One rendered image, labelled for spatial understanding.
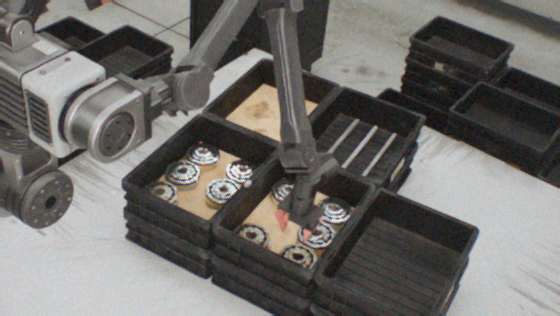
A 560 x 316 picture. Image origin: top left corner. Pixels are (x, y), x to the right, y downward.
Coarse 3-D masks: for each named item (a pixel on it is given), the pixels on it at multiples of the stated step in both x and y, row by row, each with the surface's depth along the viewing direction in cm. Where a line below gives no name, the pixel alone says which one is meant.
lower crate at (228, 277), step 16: (224, 272) 204; (240, 272) 198; (224, 288) 207; (240, 288) 204; (256, 288) 200; (272, 288) 195; (256, 304) 203; (272, 304) 200; (288, 304) 197; (304, 304) 192
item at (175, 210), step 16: (272, 144) 223; (144, 160) 214; (128, 176) 208; (256, 176) 211; (128, 192) 206; (144, 192) 204; (240, 192) 206; (176, 208) 199; (224, 208) 200; (208, 224) 196
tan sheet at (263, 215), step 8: (264, 200) 219; (320, 200) 220; (256, 208) 216; (264, 208) 216; (272, 208) 216; (352, 208) 218; (256, 216) 213; (264, 216) 213; (272, 216) 213; (264, 224) 211; (272, 224) 211; (288, 224) 211; (272, 232) 208; (280, 232) 209; (288, 232) 209; (296, 232) 209; (336, 232) 210; (272, 240) 206; (280, 240) 206; (288, 240) 206; (272, 248) 204; (280, 248) 204
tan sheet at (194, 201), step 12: (228, 156) 233; (216, 168) 229; (204, 180) 224; (180, 192) 219; (192, 192) 220; (204, 192) 220; (180, 204) 215; (192, 204) 216; (204, 204) 216; (204, 216) 212
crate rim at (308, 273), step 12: (276, 156) 219; (264, 168) 214; (252, 180) 210; (360, 180) 212; (372, 192) 209; (216, 228) 194; (228, 240) 194; (240, 240) 192; (336, 240) 193; (252, 252) 191; (264, 252) 189; (324, 252) 190; (276, 264) 189; (288, 264) 186; (300, 264) 186; (312, 276) 185
